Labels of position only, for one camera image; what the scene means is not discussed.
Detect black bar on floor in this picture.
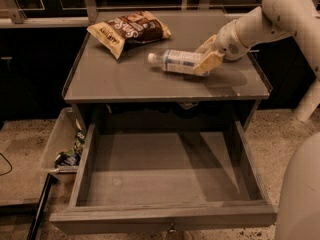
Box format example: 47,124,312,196
27,174,56,240

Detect clear plastic bin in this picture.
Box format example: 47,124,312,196
41,107,80,183

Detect grey cabinet with counter top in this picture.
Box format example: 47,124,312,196
63,10,272,126

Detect metal railing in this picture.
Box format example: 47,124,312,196
0,0,320,30

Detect green snack packets in bin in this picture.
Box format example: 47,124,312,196
55,130,86,167

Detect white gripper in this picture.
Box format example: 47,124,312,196
192,20,249,74

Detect white ceramic bowl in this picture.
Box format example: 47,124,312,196
229,45,251,61

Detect brown and cream chip bag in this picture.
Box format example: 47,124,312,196
87,11,171,59

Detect black cable on floor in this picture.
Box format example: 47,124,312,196
0,152,14,177

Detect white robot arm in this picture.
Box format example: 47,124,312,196
192,0,320,78

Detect blue label plastic bottle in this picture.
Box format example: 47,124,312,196
147,49,209,77

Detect open grey top drawer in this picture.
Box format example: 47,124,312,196
50,121,277,234

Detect white post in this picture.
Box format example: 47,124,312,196
294,79,320,122

